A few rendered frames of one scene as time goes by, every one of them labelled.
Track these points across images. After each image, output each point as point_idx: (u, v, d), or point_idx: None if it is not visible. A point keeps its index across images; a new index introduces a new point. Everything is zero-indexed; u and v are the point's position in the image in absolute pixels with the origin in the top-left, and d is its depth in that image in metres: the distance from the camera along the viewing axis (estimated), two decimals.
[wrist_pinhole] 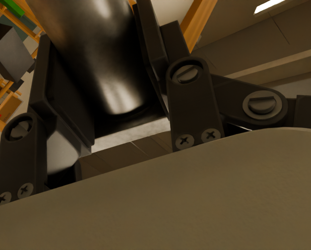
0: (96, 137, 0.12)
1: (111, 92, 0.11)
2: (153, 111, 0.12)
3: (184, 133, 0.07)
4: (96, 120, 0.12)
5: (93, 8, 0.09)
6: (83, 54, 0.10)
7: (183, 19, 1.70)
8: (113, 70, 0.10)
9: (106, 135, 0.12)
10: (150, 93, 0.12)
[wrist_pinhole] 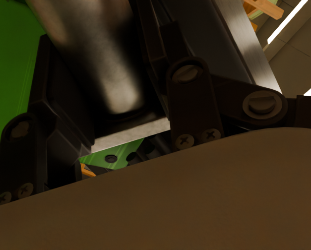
0: (96, 137, 0.12)
1: (111, 92, 0.11)
2: (153, 111, 0.12)
3: (184, 133, 0.07)
4: (96, 120, 0.12)
5: (93, 8, 0.09)
6: (83, 54, 0.10)
7: None
8: (113, 70, 0.10)
9: (106, 135, 0.12)
10: (150, 93, 0.12)
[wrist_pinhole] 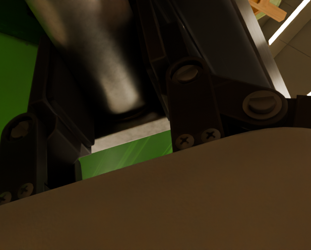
0: (96, 137, 0.12)
1: (111, 92, 0.11)
2: (153, 111, 0.12)
3: (184, 133, 0.07)
4: (96, 120, 0.12)
5: (93, 8, 0.09)
6: (83, 54, 0.10)
7: None
8: (113, 70, 0.10)
9: (106, 135, 0.12)
10: (150, 93, 0.12)
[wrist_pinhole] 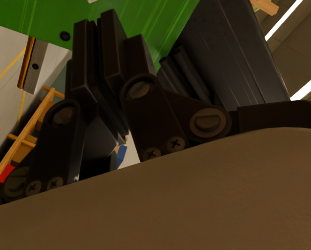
0: None
1: None
2: None
3: (150, 147, 0.07)
4: None
5: None
6: None
7: None
8: None
9: None
10: None
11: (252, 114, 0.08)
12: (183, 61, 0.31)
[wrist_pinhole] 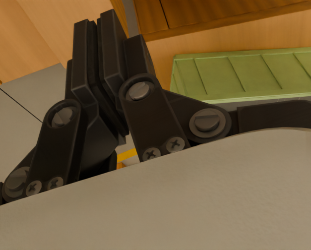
0: None
1: None
2: None
3: (149, 147, 0.07)
4: None
5: None
6: None
7: None
8: None
9: None
10: None
11: (251, 114, 0.08)
12: None
